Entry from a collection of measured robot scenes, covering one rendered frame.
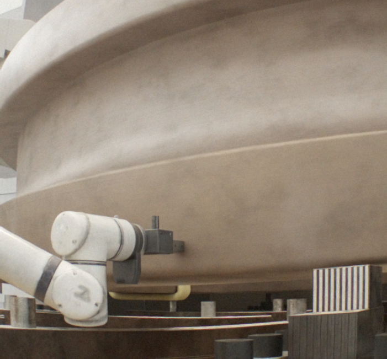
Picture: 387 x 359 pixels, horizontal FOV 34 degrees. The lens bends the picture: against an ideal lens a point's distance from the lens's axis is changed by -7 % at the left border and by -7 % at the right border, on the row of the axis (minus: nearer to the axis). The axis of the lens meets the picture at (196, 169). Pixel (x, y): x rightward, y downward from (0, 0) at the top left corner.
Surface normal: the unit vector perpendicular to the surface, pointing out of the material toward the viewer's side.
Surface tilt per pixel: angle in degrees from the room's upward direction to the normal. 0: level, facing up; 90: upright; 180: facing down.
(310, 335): 90
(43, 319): 90
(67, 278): 84
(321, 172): 90
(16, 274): 114
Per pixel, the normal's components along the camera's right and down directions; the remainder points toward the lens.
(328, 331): -0.46, -0.17
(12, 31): 0.87, -0.10
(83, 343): 0.65, -0.15
